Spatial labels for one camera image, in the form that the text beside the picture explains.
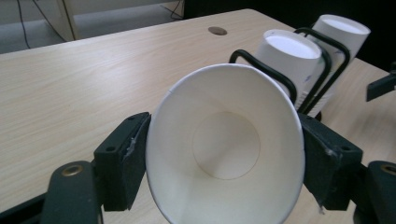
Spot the black cable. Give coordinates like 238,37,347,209
162,0,185,21
31,0,68,43
16,0,32,50

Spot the black wire cup rack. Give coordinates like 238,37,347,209
229,49,332,122

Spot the stack of white paper cups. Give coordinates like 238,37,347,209
253,29,323,110
311,13,372,118

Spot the brown round table grommet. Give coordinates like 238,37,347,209
207,26,228,36

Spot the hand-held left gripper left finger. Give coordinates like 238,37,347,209
93,112,152,212

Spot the single white paper cup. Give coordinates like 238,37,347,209
145,63,306,224

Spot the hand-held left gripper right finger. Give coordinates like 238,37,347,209
298,113,364,211

